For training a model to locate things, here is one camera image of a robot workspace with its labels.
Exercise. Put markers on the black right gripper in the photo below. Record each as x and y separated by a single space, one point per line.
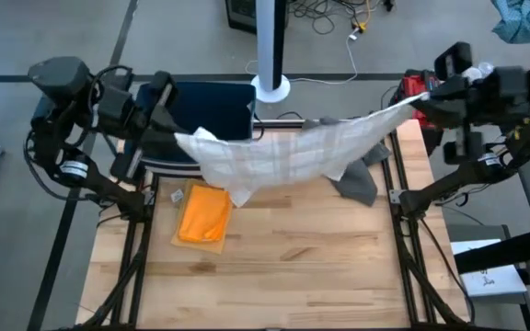
460 106

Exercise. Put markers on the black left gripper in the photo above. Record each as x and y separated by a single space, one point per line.
127 115

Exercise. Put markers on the pale orange waffle towel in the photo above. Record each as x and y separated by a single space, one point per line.
196 246

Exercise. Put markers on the white towel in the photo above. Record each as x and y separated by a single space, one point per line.
292 156

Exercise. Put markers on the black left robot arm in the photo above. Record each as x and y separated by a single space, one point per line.
58 92

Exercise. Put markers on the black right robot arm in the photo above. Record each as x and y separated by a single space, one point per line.
513 119

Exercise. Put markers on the grey towel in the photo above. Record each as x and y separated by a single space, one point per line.
357 186

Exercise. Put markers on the red tool bag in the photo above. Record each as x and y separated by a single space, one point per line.
412 89

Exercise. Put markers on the yellow label wipes canister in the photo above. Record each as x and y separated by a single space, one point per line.
471 73

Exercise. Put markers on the clear plastic bottle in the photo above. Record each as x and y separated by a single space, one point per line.
486 68

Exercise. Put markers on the navy white striped fabric bin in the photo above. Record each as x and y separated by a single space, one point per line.
219 106

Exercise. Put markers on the yellow plug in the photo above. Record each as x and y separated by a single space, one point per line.
360 26

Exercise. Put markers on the teal patterned cloth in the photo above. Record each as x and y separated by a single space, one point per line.
527 20

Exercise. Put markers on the black box device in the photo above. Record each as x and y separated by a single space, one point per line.
242 14

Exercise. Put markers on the black flat bar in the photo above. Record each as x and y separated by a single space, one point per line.
499 255

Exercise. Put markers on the white paper sheet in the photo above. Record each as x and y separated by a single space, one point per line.
490 280

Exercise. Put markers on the black aluminium table frame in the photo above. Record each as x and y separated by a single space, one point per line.
403 257

